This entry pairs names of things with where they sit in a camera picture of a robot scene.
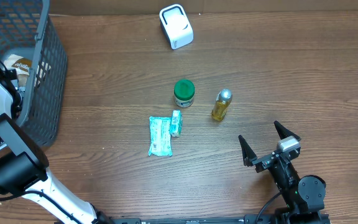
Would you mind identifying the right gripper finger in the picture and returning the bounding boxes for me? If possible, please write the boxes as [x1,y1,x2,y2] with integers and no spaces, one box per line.
[238,135,257,166]
[273,121,301,141]

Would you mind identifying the green lid seasoning jar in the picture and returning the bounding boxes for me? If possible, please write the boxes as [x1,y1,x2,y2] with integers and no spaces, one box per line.
[173,80,195,108]

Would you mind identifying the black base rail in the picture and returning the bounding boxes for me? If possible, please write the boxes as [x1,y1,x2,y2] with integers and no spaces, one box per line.
[107,215,331,224]

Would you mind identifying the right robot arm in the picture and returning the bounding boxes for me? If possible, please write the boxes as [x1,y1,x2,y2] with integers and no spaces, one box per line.
[238,121,331,224]

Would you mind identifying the brown white snack bag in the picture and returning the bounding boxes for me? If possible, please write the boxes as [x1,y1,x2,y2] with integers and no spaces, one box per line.
[3,54,52,90]

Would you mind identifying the grey plastic shopping basket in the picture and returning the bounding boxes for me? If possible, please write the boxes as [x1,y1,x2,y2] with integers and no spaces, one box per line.
[0,0,67,146]

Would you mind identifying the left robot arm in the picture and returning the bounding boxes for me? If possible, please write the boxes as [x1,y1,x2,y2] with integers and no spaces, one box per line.
[0,61,112,223]

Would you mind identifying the white barcode scanner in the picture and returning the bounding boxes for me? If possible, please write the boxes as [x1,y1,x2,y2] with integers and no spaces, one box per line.
[159,4,194,50]

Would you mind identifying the Kleenex pocket tissue pack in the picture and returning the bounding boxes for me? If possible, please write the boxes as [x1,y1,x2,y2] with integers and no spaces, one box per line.
[170,110,183,138]

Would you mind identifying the yellow dish soap bottle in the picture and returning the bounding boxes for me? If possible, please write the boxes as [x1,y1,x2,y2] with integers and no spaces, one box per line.
[211,88,232,121]

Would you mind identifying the mint green wipes pack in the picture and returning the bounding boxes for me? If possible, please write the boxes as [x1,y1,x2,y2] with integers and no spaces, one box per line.
[148,116,173,157]

